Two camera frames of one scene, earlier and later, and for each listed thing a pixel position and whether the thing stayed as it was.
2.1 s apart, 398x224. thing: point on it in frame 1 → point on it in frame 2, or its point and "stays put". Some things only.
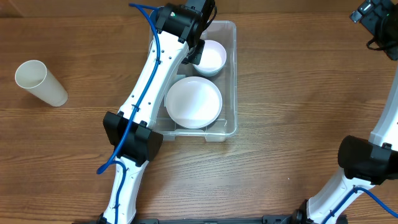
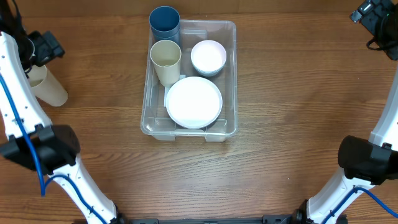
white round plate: (193, 102) stays put
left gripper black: (194, 52) → (45, 47)
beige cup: (33, 76) stays put
